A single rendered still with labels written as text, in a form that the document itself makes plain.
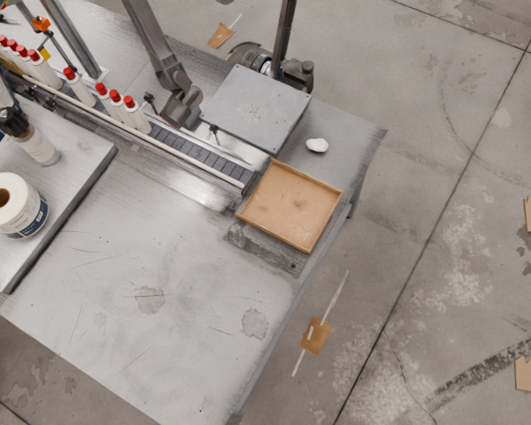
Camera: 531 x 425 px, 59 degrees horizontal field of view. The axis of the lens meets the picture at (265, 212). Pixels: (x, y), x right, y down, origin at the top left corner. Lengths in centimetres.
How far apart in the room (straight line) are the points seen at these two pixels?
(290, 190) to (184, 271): 49
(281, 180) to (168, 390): 83
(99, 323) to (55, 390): 101
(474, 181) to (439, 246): 45
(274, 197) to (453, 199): 130
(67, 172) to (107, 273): 44
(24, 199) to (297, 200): 95
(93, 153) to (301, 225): 85
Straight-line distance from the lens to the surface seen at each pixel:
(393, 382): 247
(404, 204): 269
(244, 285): 165
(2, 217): 181
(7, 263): 192
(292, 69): 275
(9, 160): 210
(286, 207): 172
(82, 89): 198
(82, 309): 179
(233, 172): 175
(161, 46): 137
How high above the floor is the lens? 243
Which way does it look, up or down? 68 degrees down
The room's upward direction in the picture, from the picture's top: 11 degrees counter-clockwise
